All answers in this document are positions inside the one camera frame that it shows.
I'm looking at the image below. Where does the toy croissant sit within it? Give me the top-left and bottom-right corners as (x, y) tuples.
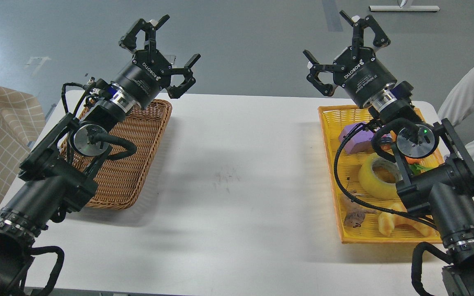
(378, 212), (434, 237)

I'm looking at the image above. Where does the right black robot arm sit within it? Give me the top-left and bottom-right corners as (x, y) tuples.
(303, 11), (474, 296)

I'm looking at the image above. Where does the orange toy carrot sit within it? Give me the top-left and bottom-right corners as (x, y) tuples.
(405, 157), (432, 176)

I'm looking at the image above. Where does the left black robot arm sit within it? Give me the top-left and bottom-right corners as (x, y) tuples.
(0, 15), (200, 296)

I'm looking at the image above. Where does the brown wicker basket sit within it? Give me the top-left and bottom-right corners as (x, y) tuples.
(59, 99), (173, 210)

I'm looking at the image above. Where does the brown toy animal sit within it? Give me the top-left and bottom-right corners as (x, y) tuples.
(341, 194), (379, 228)

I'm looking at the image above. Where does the small pink can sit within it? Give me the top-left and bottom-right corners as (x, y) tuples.
(379, 134), (393, 150)

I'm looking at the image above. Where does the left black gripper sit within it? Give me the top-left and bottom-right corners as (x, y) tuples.
(116, 15), (201, 108)

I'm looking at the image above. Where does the white stand base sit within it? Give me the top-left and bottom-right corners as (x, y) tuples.
(368, 0), (440, 13)

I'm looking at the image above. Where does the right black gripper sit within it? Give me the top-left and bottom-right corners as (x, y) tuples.
(303, 10), (398, 109)

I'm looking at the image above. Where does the purple foam block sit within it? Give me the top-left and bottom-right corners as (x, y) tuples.
(337, 123), (374, 154)

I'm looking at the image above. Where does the yellow plastic basket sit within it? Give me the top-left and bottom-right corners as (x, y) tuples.
(318, 105), (441, 244)

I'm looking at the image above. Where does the yellow tape roll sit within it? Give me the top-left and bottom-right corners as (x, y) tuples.
(358, 153), (402, 200)

